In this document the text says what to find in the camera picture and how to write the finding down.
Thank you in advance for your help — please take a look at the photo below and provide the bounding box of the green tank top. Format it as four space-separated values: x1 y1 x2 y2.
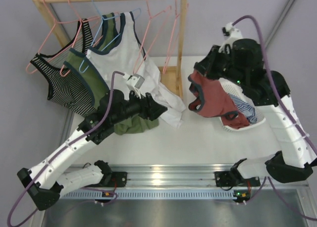
64 13 159 136

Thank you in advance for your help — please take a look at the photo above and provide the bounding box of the blue striped garment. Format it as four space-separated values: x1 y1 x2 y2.
228 93 258 124

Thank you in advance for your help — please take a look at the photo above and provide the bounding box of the aluminium mounting rail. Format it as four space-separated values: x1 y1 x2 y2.
61 164 309 188

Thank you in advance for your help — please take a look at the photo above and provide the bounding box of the wooden clothes rack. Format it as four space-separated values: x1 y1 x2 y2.
32 0 188 98

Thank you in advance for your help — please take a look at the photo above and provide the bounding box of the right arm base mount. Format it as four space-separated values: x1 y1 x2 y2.
214 159 261 190

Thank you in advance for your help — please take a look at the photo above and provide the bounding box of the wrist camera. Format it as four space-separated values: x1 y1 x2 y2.
218 22 244 52
123 73 145 92

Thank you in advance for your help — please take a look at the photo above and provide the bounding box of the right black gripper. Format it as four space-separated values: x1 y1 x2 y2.
194 45 246 88

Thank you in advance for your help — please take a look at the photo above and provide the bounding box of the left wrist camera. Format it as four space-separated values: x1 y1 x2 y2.
123 73 145 92

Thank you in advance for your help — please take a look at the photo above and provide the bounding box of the white plastic laundry basket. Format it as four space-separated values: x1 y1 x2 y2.
220 79 266 132

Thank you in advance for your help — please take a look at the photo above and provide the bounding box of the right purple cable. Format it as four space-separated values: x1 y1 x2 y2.
232 15 317 222

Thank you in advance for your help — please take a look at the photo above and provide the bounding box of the slotted cable duct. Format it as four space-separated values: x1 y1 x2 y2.
62 189 250 200

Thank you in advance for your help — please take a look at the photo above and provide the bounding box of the red tank top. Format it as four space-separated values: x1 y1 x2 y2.
188 70 250 129

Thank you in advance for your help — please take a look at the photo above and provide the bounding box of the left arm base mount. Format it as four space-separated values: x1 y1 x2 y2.
86 160 127 188

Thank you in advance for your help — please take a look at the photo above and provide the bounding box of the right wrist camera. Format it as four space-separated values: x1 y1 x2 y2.
218 22 244 52

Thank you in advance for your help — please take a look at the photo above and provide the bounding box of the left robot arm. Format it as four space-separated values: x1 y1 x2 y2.
17 90 167 211

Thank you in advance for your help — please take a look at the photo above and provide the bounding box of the black white striped tank top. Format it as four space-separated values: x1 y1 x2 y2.
30 22 96 117

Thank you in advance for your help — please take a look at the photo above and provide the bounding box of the blue wire hanger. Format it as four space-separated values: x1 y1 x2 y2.
79 0 142 73

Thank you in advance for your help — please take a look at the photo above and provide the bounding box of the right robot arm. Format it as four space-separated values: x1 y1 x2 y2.
188 39 317 186

